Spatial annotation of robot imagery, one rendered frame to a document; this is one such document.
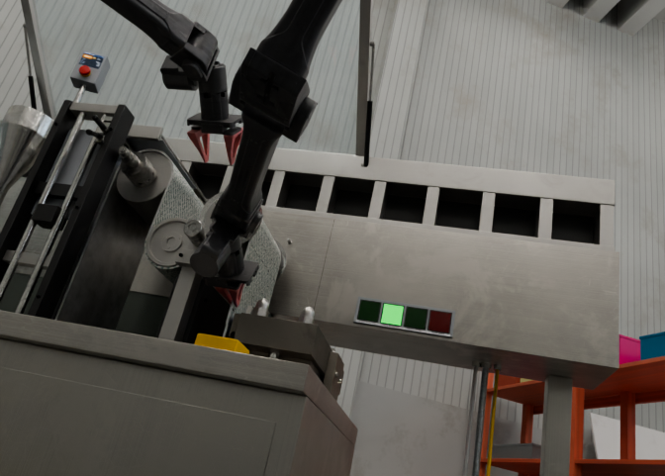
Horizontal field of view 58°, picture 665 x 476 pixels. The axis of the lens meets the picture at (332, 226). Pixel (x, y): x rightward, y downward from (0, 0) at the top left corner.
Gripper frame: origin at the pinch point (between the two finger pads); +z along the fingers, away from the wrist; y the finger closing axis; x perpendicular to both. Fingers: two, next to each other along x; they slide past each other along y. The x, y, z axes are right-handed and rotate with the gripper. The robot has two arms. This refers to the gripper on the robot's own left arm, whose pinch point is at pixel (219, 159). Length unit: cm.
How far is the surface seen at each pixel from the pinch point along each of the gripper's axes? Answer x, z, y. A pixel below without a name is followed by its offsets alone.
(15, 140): 18, 6, -69
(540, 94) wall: 540, 90, 100
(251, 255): -1.9, 21.1, 7.1
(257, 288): 0.8, 31.0, 6.9
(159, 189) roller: 5.8, 10.9, -18.9
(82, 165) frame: -4.9, 2.5, -30.5
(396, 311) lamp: 18, 43, 37
